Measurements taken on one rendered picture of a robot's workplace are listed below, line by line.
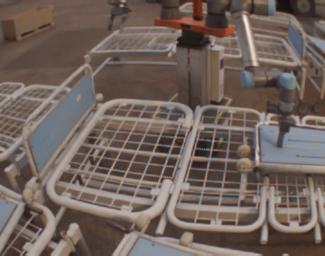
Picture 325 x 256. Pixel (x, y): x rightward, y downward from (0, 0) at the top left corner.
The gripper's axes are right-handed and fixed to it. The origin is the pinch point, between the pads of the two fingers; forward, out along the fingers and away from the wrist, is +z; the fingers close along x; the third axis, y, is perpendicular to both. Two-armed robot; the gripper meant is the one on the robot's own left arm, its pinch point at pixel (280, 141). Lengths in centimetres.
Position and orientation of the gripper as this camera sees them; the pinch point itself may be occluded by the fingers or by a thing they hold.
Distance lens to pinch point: 140.6
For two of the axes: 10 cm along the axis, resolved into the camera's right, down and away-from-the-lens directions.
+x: 2.4, -4.5, 8.6
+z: 0.2, 8.9, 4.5
